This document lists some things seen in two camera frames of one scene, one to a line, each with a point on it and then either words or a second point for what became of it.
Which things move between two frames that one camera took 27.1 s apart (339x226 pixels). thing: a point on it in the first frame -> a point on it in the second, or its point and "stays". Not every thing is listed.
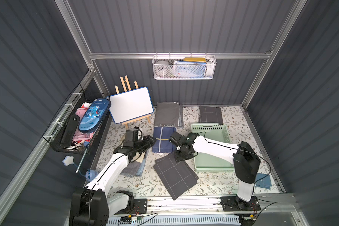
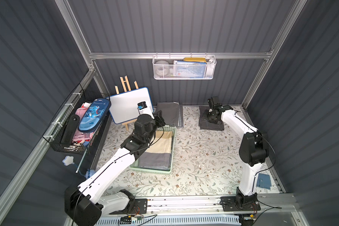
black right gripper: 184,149 -> 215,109
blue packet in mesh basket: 189,70 stays
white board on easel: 130,104 stays
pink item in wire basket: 82,138 stays
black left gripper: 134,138 -> 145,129
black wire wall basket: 78,125 stays
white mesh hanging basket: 184,67 stays
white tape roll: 162,68 stays
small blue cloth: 265,182 stays
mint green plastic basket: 205,162 -> 135,165
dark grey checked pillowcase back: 210,115 stays
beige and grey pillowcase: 135,169 -> 157,156
